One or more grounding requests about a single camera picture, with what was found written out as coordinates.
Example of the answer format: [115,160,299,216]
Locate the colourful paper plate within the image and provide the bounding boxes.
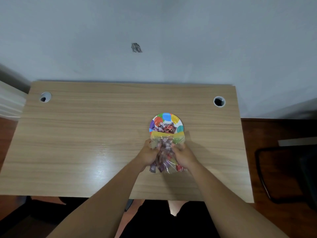
[149,113,184,137]

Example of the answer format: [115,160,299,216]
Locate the person's left forearm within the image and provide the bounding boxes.
[46,159,146,238]

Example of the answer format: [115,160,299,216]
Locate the person's right hand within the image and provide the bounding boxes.
[171,143,200,171]

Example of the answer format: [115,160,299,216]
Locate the candies in bag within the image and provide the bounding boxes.
[149,139,185,174]

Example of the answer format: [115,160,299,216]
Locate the black chair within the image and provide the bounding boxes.
[255,145,317,211]

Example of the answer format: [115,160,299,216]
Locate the pile of wrapped candies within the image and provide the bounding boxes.
[153,122,177,134]

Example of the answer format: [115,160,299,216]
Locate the person's right forearm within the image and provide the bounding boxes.
[186,161,290,238]

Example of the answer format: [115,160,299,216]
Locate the wooden desk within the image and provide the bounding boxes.
[0,81,255,203]

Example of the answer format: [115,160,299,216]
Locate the person's leg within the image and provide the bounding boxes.
[167,200,185,217]

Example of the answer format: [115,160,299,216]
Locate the person's black shorts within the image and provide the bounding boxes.
[59,197,221,238]

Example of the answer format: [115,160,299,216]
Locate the person's left hand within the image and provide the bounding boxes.
[135,139,162,173]

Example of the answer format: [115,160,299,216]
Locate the clear plastic zip bag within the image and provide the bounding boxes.
[149,131,186,174]

